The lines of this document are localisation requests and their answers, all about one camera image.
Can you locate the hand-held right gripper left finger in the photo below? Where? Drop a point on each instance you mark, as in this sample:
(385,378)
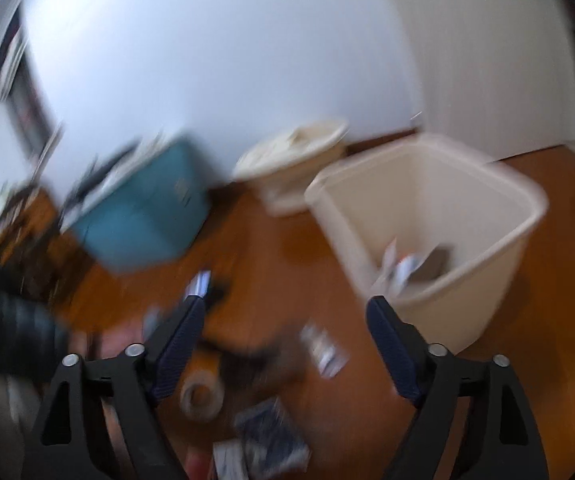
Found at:
(182,337)

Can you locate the white packet box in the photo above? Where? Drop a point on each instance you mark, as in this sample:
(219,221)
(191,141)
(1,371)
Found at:
(325,352)

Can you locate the beige tub with lid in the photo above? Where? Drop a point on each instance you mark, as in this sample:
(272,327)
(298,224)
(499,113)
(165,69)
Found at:
(287,170)

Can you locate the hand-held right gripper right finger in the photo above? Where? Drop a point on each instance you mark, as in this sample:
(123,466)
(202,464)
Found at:
(392,345)

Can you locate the white door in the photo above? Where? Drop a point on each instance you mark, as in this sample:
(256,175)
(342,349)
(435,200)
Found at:
(477,50)

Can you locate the dark blue printed packet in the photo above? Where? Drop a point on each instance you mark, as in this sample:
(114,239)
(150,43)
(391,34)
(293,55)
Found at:
(270,435)

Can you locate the beige plastic waste bin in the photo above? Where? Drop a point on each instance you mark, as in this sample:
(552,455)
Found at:
(457,200)

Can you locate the white printed envelope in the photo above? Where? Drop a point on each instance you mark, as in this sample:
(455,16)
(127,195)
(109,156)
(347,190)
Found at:
(397,270)

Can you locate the clear tape roll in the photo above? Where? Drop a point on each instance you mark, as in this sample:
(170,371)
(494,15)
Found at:
(217,395)

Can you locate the teal storage box white lid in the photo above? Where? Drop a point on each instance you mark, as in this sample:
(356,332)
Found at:
(142,220)

